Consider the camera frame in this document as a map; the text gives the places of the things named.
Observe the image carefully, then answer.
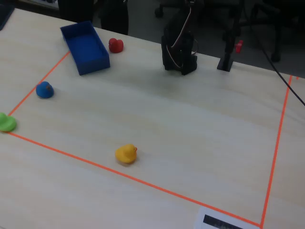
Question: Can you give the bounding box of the yellow rubber duck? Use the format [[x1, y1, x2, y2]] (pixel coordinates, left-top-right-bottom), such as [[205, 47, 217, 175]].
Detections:
[[115, 144, 138, 164]]

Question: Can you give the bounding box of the white paper with black bar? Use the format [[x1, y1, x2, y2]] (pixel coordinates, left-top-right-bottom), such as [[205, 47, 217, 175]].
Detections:
[[193, 207, 261, 229]]

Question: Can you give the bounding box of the dark trouser leg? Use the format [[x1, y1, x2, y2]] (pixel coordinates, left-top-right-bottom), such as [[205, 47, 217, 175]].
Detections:
[[100, 0, 130, 36], [58, 0, 94, 24]]

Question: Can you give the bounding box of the blue rubber duck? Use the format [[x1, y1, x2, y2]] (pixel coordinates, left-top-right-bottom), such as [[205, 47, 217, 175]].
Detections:
[[35, 81, 54, 99]]

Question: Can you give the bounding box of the long black cable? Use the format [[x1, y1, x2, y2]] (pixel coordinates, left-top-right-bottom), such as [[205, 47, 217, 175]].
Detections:
[[247, 21, 305, 107]]

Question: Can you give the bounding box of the orange tape line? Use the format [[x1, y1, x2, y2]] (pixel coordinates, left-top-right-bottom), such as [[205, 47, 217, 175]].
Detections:
[[260, 75, 293, 229], [7, 131, 262, 227], [8, 51, 71, 117]]

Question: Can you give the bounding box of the red white servo wire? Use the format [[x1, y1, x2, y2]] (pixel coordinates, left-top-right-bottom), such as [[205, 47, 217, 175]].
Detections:
[[166, 0, 195, 67]]

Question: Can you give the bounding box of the blue open box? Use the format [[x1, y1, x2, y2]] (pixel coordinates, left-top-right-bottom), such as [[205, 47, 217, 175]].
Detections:
[[60, 20, 111, 76]]

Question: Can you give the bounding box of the black camera stand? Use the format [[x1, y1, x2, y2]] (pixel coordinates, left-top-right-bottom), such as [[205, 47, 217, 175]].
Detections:
[[216, 0, 244, 72]]

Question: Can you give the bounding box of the green rubber duck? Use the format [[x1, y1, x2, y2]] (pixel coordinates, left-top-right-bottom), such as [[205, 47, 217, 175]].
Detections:
[[0, 112, 17, 132]]

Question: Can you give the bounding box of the black office chair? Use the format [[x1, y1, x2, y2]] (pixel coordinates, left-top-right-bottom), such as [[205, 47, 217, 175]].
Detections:
[[243, 0, 305, 63]]

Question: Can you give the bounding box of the red rubber duck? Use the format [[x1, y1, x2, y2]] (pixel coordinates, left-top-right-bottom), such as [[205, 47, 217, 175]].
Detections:
[[108, 38, 124, 54]]

